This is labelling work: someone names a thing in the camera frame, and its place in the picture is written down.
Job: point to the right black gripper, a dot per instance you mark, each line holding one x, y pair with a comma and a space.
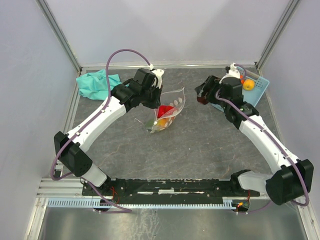
212, 82

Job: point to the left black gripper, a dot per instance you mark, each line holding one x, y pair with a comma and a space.
154, 105

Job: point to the dark purple avocado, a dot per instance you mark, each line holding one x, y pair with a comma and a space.
202, 100

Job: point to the red apple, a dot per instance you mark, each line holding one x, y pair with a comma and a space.
163, 109

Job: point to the clear dotted zip bag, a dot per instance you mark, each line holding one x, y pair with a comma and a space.
175, 98

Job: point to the green orange mango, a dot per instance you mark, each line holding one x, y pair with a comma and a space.
158, 123

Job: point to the light blue plastic basket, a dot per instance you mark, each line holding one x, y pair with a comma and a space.
261, 84

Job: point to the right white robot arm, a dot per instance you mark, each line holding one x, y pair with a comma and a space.
291, 177

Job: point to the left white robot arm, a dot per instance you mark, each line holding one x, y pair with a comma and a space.
144, 88

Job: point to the orange tangerine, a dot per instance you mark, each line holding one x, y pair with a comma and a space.
242, 79

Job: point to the teal crumpled cloth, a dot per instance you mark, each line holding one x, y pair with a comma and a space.
93, 85

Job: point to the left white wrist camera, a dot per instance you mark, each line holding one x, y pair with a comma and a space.
157, 82

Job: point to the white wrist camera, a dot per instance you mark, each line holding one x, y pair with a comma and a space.
157, 82
232, 72

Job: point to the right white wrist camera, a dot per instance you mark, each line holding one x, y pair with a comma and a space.
232, 72

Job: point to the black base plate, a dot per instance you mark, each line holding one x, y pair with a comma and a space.
168, 199

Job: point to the light blue cable duct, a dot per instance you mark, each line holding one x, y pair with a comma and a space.
96, 203

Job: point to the aluminium frame rail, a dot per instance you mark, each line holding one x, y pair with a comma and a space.
60, 187

